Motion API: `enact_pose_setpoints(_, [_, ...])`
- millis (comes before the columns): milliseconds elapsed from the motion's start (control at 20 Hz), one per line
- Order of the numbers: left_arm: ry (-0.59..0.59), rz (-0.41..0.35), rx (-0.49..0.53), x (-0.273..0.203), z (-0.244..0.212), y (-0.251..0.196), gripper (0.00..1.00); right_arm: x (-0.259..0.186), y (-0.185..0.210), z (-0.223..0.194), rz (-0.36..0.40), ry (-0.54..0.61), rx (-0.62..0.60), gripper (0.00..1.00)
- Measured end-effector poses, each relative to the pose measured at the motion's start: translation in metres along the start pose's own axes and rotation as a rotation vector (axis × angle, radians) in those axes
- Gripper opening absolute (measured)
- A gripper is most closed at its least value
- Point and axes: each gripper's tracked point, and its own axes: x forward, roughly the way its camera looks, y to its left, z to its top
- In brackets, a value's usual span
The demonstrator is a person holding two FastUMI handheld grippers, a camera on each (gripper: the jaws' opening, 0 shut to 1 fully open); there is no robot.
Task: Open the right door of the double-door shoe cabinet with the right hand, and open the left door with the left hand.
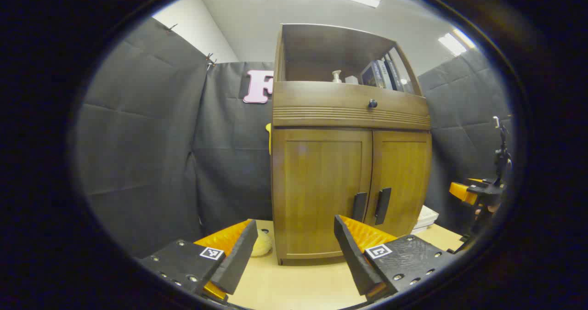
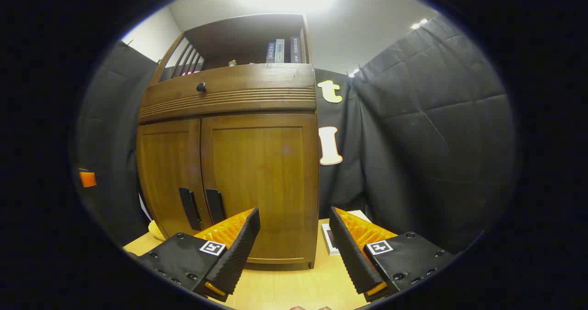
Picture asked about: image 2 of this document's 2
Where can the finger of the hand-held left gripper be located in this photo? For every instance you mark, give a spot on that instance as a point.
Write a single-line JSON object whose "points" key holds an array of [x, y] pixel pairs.
{"points": [[87, 179]]}

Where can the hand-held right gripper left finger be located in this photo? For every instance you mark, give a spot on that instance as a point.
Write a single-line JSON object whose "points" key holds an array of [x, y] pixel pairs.
{"points": [[239, 250]]}

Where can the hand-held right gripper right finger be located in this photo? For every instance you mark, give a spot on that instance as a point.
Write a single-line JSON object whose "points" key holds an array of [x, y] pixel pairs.
{"points": [[351, 255]]}

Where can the wooden double-door shoe cabinet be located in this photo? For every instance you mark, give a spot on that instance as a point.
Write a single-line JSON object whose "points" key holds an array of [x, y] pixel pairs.
{"points": [[239, 39]]}

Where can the white box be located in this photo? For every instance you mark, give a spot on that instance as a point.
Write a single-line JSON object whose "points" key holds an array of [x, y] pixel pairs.
{"points": [[328, 241]]}

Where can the yellow plush ball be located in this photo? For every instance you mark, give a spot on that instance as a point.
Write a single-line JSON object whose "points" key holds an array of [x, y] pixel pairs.
{"points": [[155, 231]]}

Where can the black backdrop cloth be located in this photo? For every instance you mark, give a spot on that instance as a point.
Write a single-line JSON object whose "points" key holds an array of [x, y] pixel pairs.
{"points": [[436, 140]]}

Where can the wooden drawer with black knob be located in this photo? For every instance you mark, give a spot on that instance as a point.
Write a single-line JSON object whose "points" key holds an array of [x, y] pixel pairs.
{"points": [[257, 78]]}

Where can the small ceiling light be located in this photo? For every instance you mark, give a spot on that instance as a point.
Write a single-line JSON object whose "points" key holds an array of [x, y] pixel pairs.
{"points": [[353, 72], [419, 24]]}

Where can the dark blue book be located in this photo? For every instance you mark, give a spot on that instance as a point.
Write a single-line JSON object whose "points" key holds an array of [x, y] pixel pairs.
{"points": [[270, 53]]}

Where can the grey book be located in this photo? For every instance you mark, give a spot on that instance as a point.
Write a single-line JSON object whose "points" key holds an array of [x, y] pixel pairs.
{"points": [[279, 51]]}

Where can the dark book with white label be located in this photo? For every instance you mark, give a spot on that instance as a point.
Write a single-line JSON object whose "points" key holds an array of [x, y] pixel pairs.
{"points": [[296, 49]]}

